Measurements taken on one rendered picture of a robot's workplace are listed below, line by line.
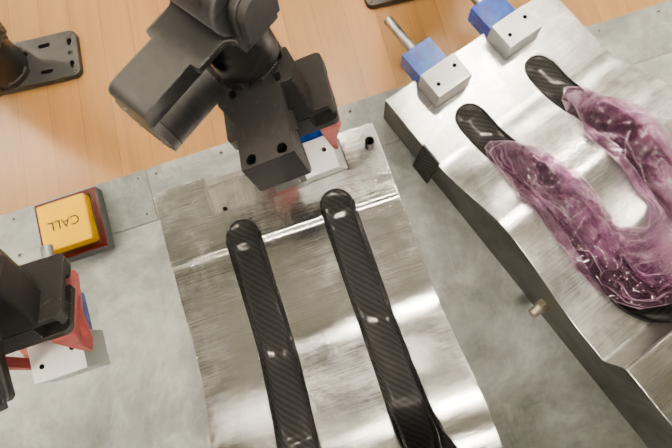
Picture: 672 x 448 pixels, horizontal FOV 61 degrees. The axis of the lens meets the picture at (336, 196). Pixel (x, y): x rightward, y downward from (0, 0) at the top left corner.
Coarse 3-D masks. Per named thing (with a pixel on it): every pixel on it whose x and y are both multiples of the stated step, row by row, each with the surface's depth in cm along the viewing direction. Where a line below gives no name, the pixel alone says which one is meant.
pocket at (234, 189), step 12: (216, 180) 65; (228, 180) 65; (240, 180) 66; (216, 192) 66; (228, 192) 66; (240, 192) 66; (252, 192) 66; (216, 204) 65; (228, 204) 65; (240, 204) 65
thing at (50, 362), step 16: (48, 256) 57; (96, 336) 56; (32, 352) 52; (48, 352) 52; (64, 352) 52; (80, 352) 52; (96, 352) 55; (32, 368) 52; (48, 368) 52; (64, 368) 52; (80, 368) 52; (96, 368) 57
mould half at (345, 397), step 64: (192, 192) 63; (256, 192) 63; (320, 192) 63; (384, 192) 62; (192, 256) 61; (320, 256) 61; (384, 256) 61; (192, 320) 60; (320, 320) 60; (256, 384) 57; (320, 384) 56; (448, 384) 54
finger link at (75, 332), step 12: (72, 276) 50; (72, 288) 49; (72, 300) 48; (72, 312) 47; (48, 324) 47; (60, 324) 46; (72, 324) 47; (84, 324) 53; (12, 336) 45; (24, 336) 45; (36, 336) 45; (48, 336) 46; (60, 336) 46; (72, 336) 47; (84, 336) 52; (12, 348) 46; (24, 348) 46; (84, 348) 52
